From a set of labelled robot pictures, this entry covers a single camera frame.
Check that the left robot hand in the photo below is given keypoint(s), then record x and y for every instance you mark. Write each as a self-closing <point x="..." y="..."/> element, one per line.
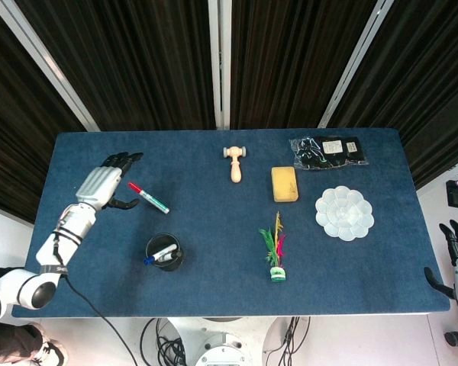
<point x="99" y="185"/>

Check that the red cap whiteboard marker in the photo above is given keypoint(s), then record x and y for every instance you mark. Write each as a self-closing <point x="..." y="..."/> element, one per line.
<point x="149" y="197"/>

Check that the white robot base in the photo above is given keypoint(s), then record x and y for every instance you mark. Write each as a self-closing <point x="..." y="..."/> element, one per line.
<point x="221" y="343"/>

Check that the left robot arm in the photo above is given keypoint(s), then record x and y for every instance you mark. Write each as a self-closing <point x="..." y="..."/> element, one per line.
<point x="66" y="226"/>

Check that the blue cap whiteboard marker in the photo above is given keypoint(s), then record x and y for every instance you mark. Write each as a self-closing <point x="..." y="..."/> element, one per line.
<point x="149" y="261"/>

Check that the black cap whiteboard marker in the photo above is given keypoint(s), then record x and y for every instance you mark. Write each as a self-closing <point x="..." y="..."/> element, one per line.
<point x="166" y="249"/>

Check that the black mesh pen holder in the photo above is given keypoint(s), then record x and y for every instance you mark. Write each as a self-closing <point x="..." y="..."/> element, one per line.
<point x="171" y="264"/>

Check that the black caster wheel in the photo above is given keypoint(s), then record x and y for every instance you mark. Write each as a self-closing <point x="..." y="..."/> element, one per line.
<point x="456" y="338"/>

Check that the dark pleated curtain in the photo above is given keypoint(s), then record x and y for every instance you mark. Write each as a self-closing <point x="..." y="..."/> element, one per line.
<point x="290" y="65"/>
<point x="15" y="133"/>
<point x="137" y="65"/>
<point x="435" y="95"/>

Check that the white flower paint palette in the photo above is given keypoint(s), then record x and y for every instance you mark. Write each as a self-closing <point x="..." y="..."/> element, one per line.
<point x="344" y="213"/>

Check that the blue velvet tablecloth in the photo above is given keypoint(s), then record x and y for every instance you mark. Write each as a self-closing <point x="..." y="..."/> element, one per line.
<point x="221" y="244"/>

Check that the wooden toy hammer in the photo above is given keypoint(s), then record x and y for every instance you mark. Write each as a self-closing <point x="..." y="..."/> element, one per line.
<point x="235" y="171"/>

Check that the black and white sneaker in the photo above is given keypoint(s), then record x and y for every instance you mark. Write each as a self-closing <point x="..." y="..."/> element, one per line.
<point x="51" y="352"/>

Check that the brown trouser leg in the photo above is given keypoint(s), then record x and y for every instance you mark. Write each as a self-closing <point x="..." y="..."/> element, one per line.
<point x="7" y="343"/>

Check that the plastic bag with black item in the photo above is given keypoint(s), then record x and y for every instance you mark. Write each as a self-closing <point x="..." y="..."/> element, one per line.
<point x="328" y="152"/>

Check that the yellow sponge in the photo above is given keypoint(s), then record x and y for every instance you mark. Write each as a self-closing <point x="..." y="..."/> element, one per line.
<point x="285" y="185"/>

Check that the colourful feather shuttlecock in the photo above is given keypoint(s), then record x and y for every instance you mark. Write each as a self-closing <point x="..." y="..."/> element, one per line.
<point x="278" y="272"/>

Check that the white frame post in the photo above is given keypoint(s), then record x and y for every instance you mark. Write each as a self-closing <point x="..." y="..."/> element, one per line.
<point x="219" y="65"/>
<point x="46" y="61"/>
<point x="353" y="65"/>

